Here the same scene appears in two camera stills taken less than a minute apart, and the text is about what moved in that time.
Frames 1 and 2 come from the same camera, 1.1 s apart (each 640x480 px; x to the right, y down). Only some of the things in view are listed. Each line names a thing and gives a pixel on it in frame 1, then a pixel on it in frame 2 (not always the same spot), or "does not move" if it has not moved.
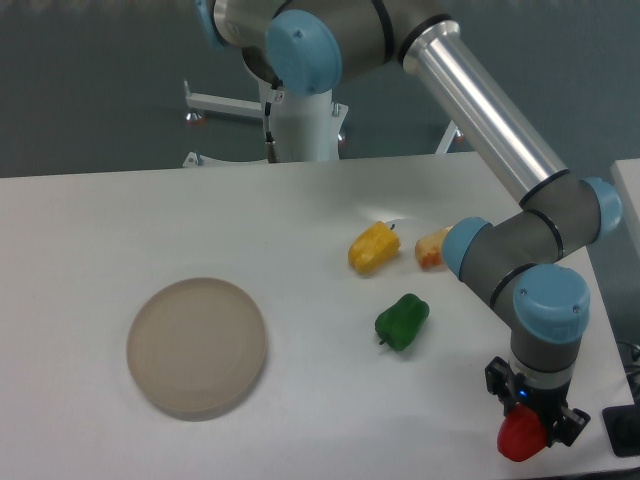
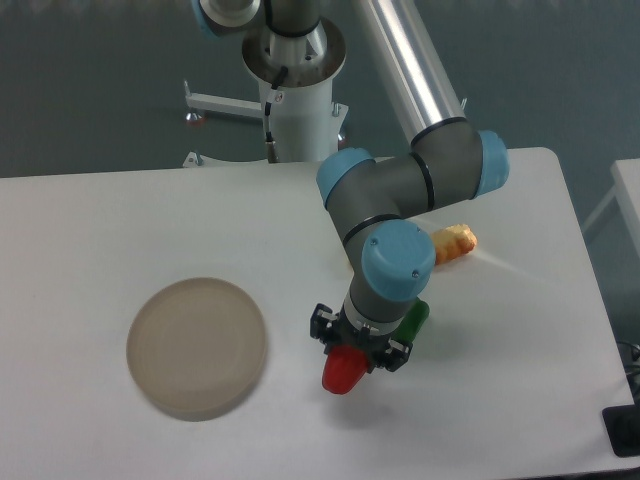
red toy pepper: [521, 433] -> [344, 366]
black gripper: [502, 383] -> [334, 329]
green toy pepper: [401, 321] does not move
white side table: [627, 172] does not move
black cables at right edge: [630, 355] does not move
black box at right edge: [622, 424] does not move
